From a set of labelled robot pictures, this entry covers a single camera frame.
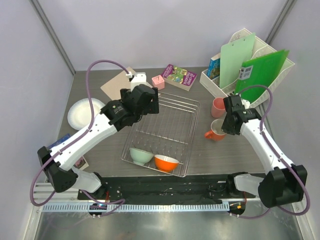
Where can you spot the pink plastic cup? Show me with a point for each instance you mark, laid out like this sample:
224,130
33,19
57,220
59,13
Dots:
218,107

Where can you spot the beige cutting board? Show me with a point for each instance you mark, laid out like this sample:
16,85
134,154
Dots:
112,87

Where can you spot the bright green folder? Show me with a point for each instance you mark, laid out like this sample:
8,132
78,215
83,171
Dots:
262,70

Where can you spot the purple treehouse book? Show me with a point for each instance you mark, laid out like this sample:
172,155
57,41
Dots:
179,77

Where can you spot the orange mug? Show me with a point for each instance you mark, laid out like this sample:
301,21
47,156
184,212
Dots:
215,132

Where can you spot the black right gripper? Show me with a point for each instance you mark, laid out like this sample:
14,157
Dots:
225,128

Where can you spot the white ceramic plate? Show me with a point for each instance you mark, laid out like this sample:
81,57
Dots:
79,115

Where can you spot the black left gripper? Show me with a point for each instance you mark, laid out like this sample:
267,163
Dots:
153,106

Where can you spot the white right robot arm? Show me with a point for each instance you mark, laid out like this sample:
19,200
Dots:
284,181

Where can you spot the mint green bowl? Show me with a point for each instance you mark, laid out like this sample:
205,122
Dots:
140,157

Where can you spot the perforated aluminium rail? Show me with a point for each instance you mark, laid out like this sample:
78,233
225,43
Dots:
92,207

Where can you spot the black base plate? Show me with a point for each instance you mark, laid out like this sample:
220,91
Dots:
168,190

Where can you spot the light green clipboard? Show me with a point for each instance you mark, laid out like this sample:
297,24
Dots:
232,56

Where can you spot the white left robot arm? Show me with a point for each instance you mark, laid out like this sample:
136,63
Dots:
114,116

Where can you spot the pink cube power adapter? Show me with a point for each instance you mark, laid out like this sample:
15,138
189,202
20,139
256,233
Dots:
158,82

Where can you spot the blue book in organizer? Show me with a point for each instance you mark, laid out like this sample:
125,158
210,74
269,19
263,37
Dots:
214,68

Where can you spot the white plastic file organizer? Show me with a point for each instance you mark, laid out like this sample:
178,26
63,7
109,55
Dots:
256,95

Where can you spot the orange bowl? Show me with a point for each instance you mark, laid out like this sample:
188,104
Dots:
165,163

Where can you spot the metal wire dish rack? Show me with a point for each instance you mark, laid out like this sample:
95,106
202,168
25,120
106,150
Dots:
169,133

